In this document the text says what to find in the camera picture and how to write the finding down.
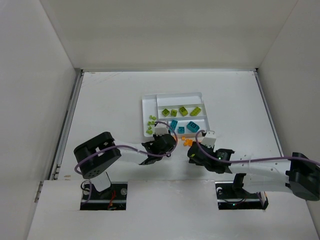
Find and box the green studded lego brick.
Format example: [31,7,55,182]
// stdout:
[190,106,202,117]

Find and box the white compartment tray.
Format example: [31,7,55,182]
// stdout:
[142,92,210,138]

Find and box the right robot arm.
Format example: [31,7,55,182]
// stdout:
[187,142,320,202]

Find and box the long teal lego brick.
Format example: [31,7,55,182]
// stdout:
[170,119,178,131]

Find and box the green curved lego brick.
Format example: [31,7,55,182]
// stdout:
[178,106,188,117]

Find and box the teal sloped lego brick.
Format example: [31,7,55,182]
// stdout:
[186,121,200,133]

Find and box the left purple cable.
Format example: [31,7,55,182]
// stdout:
[74,121,178,206]

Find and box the orange lego row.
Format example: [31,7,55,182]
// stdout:
[181,136,193,147]

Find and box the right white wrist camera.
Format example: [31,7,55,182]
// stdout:
[201,130,217,149]

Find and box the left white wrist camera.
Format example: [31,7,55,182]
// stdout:
[154,123,168,136]

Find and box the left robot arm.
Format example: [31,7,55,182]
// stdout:
[73,131,177,193]

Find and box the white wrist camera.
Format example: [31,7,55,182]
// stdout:
[201,130,217,149]
[154,123,168,136]

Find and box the small green lego cluster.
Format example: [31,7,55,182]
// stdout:
[145,115,157,135]

